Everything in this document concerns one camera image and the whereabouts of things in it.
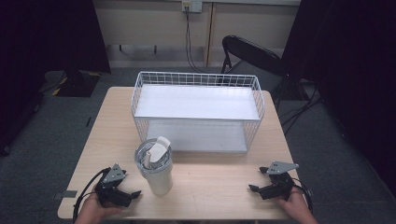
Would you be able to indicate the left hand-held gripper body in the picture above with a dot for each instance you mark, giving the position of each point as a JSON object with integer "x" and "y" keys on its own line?
{"x": 112, "y": 195}

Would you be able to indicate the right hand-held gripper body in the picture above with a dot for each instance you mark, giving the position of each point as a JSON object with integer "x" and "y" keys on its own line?
{"x": 278, "y": 183}

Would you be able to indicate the person's left hand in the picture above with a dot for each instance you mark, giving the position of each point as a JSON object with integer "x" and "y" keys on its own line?
{"x": 93, "y": 210}

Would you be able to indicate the person's right hand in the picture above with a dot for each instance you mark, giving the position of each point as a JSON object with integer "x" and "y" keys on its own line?
{"x": 295, "y": 208}

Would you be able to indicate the white tumbler cup with straw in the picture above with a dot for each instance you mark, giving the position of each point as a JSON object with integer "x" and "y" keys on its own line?
{"x": 155, "y": 168}

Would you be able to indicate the grey floor tape strip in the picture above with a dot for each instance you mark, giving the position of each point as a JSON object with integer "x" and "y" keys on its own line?
{"x": 66, "y": 194}

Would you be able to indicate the black stand base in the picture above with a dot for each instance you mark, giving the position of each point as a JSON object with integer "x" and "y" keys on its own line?
{"x": 74, "y": 84}

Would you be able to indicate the black folding chair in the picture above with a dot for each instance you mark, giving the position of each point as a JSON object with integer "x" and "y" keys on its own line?
{"x": 252, "y": 53}

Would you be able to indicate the black curtain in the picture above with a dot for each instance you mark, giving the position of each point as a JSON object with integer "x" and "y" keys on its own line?
{"x": 351, "y": 62}
{"x": 46, "y": 46}

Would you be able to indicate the white wall socket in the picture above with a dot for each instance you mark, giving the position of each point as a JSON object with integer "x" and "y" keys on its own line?
{"x": 191, "y": 6}

